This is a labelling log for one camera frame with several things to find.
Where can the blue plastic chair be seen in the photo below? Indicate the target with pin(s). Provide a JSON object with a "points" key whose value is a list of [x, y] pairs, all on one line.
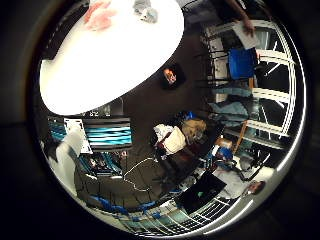
{"points": [[241, 63]]}

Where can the white paper sheet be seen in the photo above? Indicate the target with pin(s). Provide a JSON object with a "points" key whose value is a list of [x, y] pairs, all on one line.
{"points": [[247, 39]]}

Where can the small black floor box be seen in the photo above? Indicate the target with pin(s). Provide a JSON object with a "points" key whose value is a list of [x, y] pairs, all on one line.
{"points": [[166, 84]]}

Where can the brown fluffy bag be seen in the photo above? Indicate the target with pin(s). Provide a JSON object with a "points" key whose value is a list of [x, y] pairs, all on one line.
{"points": [[193, 128]]}

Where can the black laptop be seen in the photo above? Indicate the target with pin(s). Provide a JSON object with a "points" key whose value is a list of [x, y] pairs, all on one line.
{"points": [[200, 192]]}

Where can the white window frame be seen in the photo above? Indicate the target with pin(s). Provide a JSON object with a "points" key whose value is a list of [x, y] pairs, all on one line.
{"points": [[274, 95]]}

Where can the blue-grey cloth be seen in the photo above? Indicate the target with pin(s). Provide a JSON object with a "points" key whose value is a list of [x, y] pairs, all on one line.
{"points": [[230, 112]]}

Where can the white perforated plate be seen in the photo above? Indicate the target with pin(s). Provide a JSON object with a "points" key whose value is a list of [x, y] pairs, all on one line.
{"points": [[78, 132]]}

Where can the pink fluffy plush toy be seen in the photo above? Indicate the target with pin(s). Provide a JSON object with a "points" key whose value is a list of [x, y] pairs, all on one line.
{"points": [[99, 18]]}

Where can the grey fluffy plush toy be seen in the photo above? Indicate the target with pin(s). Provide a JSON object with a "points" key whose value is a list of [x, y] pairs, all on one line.
{"points": [[146, 12]]}

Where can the small blue cap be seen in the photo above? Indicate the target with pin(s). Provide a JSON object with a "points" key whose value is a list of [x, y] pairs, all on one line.
{"points": [[190, 115]]}

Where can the standing person in dark clothes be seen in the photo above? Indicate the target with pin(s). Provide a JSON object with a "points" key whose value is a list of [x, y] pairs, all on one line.
{"points": [[240, 14]]}

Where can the seated person's head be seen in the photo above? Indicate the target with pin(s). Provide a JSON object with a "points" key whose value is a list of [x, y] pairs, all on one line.
{"points": [[256, 187]]}

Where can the orange item in black box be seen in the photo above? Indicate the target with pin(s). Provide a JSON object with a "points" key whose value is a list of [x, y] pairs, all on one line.
{"points": [[170, 76]]}

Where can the blue bag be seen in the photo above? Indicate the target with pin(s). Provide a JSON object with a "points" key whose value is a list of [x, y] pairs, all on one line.
{"points": [[225, 153]]}

